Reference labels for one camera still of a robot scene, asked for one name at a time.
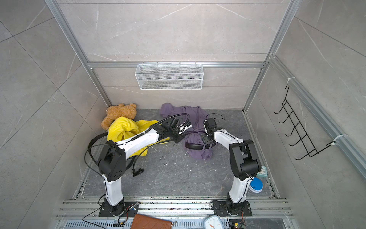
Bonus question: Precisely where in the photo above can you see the yellow trousers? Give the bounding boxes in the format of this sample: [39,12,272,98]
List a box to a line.
[107,117,163,161]

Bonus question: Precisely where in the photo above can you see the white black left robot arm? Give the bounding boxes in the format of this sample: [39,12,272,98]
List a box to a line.
[87,113,192,217]

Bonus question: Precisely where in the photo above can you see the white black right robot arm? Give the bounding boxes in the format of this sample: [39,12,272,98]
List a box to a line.
[204,118,264,217]

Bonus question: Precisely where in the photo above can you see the brown teddy bear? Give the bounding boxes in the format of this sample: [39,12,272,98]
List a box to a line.
[101,104,137,130]

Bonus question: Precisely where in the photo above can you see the white clock at bottom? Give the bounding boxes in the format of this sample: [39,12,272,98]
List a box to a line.
[203,215,225,229]

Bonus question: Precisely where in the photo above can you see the brown leather wallet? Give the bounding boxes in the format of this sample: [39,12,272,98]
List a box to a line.
[131,214,173,229]

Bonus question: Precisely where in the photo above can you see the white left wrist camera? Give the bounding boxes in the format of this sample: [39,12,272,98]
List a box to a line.
[178,120,192,135]

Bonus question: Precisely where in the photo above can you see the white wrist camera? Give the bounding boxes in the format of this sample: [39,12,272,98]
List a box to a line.
[178,120,192,135]
[203,120,208,133]

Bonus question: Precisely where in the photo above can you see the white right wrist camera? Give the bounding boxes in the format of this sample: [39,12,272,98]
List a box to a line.
[203,120,208,133]

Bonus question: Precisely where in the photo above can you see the white wire mesh basket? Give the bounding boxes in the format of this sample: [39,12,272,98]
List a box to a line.
[135,64,204,90]

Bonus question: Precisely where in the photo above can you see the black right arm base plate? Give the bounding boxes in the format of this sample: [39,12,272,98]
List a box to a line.
[210,199,253,217]

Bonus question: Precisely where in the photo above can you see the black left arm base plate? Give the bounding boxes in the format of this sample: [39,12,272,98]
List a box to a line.
[98,200,140,217]

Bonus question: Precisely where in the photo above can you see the black wire hook rack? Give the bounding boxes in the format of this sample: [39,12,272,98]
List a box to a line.
[274,85,348,161]

